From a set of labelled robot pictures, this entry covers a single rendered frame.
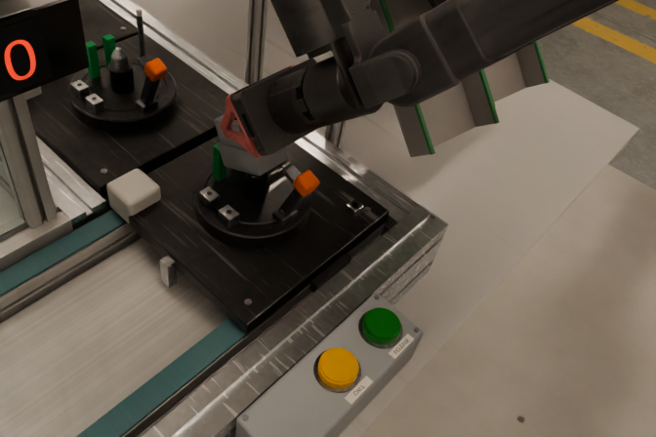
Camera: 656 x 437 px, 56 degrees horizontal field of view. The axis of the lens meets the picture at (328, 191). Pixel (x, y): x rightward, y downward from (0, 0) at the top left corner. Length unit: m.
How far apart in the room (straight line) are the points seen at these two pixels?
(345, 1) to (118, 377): 0.43
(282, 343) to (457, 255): 0.34
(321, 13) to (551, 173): 0.66
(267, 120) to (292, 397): 0.27
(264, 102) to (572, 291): 0.54
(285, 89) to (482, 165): 0.55
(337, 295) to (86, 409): 0.28
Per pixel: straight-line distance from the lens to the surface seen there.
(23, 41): 0.57
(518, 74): 1.02
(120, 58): 0.85
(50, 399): 0.69
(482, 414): 0.78
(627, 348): 0.92
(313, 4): 0.52
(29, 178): 0.73
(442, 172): 1.02
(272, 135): 0.59
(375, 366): 0.66
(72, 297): 0.75
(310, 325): 0.68
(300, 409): 0.62
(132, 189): 0.74
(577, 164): 1.14
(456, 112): 0.89
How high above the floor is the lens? 1.52
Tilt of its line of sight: 45 degrees down
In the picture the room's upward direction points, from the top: 11 degrees clockwise
